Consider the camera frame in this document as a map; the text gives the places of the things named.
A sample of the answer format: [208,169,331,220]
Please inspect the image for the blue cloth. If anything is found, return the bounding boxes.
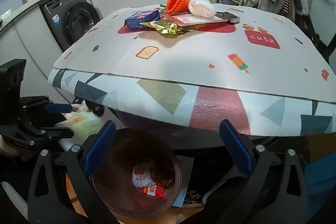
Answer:
[304,158,336,215]

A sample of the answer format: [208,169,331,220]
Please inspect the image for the white red-printed wrapper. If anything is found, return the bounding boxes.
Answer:
[132,161,158,188]

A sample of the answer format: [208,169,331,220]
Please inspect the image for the crumpled red wrapper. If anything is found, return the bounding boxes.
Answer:
[151,169,174,186]

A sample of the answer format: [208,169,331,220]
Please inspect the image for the white ruffled scrubber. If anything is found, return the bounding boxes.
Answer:
[188,0,216,18]

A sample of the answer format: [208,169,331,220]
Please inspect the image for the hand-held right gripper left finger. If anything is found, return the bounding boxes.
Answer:
[28,120,124,224]

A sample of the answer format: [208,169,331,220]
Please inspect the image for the red and white packet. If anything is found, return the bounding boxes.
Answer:
[140,185,168,201]

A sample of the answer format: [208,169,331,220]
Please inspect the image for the brown translucent bin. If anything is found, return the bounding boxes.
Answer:
[88,128,182,216]

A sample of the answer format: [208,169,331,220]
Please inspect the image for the blue cardboard box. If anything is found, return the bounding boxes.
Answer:
[125,9,161,31]

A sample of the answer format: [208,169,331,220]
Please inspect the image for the crumpled gold foil wrapper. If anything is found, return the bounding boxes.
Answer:
[140,20,187,35]

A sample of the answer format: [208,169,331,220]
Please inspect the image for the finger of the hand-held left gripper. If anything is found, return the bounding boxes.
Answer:
[18,95,73,122]
[0,116,74,159]

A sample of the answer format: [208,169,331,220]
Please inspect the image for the green and white plastic bag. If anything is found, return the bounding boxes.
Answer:
[56,111,105,140]

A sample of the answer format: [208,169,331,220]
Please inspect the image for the orange ruffled scrubber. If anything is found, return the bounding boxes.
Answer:
[167,0,192,14]

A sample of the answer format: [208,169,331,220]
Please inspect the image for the silver metal case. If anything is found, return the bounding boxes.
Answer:
[215,11,240,23]

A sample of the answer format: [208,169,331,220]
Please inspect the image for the white ribbed cloth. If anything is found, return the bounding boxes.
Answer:
[0,182,29,218]

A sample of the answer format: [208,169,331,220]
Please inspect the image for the black metal frame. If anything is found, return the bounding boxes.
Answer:
[294,0,336,62]

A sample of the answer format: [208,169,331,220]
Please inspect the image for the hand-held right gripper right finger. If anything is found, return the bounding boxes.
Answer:
[219,119,310,224]

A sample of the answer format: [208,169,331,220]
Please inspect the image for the dark grey washing machine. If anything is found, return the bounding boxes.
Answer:
[39,0,103,52]

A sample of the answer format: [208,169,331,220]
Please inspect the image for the pink flat packet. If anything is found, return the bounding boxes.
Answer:
[164,12,227,29]

